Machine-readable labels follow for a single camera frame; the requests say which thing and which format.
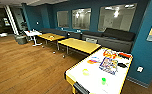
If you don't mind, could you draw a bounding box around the white-top yellow gaming table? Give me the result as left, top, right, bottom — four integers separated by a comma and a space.
64, 47, 134, 94

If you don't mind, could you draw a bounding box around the yellow wooden table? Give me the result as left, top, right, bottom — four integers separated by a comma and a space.
36, 32, 67, 48
57, 37, 102, 57

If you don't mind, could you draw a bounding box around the orange plastic bowl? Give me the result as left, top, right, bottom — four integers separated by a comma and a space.
86, 59, 98, 65

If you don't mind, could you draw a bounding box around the dark grey long sofa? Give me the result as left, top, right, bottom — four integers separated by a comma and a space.
38, 27, 84, 40

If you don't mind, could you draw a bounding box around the yellow plastic bowl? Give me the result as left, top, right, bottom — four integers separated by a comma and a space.
81, 68, 91, 76

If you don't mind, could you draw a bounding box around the interior glass window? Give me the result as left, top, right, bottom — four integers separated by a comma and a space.
97, 2, 138, 33
56, 10, 70, 29
71, 7, 93, 31

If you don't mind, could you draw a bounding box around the green plastic bowl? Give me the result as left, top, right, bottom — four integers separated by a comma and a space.
100, 77, 108, 85

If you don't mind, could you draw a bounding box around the small white side table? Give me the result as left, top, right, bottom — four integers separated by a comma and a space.
23, 29, 43, 47

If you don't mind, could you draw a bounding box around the black flat object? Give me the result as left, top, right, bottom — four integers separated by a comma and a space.
117, 62, 129, 69

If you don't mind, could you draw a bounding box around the red flat object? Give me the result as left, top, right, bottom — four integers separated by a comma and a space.
118, 52, 132, 59

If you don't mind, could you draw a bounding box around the grey ottoman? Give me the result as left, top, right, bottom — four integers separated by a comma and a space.
14, 34, 28, 46

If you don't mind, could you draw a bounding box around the white electrical wall outlet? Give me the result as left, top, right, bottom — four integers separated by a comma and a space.
137, 66, 144, 73

